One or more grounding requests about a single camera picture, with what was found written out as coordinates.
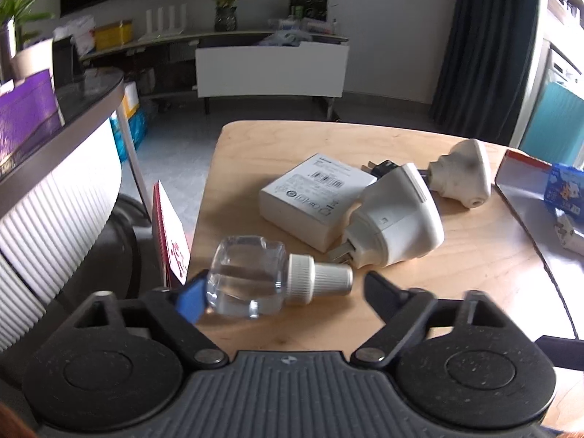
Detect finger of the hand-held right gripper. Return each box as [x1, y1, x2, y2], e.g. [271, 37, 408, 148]
[535, 334, 584, 369]

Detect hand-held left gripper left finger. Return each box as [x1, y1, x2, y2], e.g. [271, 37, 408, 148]
[73, 271, 229, 369]

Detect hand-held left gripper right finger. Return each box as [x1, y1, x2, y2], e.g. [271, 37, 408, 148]
[350, 271, 518, 368]

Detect clear liquid bottle white cap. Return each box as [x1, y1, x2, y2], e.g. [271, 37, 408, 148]
[205, 235, 354, 319]

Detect white rounded charger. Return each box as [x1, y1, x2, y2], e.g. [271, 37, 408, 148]
[552, 214, 584, 256]

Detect white power adapter box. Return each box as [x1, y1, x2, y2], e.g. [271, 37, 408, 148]
[258, 153, 377, 254]

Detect black plug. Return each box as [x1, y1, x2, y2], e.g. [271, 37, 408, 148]
[360, 160, 397, 182]

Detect blue box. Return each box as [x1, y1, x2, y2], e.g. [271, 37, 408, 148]
[543, 163, 584, 217]

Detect large white plug-in device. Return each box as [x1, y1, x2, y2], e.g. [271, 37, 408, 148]
[325, 162, 445, 269]

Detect red and white box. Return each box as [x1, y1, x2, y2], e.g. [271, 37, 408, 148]
[151, 180, 191, 288]

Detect small white plug-in device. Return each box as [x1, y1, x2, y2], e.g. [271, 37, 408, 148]
[417, 138, 493, 211]

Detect oval coffee table ribbed sides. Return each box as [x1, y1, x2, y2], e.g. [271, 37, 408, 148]
[0, 66, 142, 352]

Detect blue plastic bag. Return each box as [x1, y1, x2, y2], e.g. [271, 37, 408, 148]
[109, 105, 149, 162]

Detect yellow and white carton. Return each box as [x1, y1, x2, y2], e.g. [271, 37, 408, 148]
[122, 81, 141, 124]

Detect teal panel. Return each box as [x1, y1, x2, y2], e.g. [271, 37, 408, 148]
[520, 80, 584, 169]

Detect white television console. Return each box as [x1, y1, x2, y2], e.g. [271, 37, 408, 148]
[80, 30, 350, 122]

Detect purple tin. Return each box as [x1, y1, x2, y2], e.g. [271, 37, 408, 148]
[0, 68, 65, 160]

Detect dark curtain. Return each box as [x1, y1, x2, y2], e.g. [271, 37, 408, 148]
[429, 0, 543, 147]

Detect black stand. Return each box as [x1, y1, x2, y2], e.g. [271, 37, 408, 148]
[52, 35, 85, 89]

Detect clear plastic bag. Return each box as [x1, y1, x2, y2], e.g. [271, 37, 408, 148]
[262, 31, 304, 47]

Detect yellow box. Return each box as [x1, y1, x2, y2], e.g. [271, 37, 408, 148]
[93, 19, 134, 51]

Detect white router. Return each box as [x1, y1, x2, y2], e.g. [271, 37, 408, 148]
[137, 4, 188, 41]

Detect paper cup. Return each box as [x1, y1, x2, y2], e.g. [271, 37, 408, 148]
[10, 39, 54, 85]

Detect black and green box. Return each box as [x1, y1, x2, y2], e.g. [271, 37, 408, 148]
[289, 0, 330, 21]

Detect white plastic bag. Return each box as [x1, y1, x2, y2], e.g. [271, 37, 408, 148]
[52, 15, 96, 53]

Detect white shelf unit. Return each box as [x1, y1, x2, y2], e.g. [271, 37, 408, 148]
[545, 0, 584, 87]

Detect green plant in metal vase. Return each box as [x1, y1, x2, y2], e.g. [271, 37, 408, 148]
[0, 0, 55, 83]

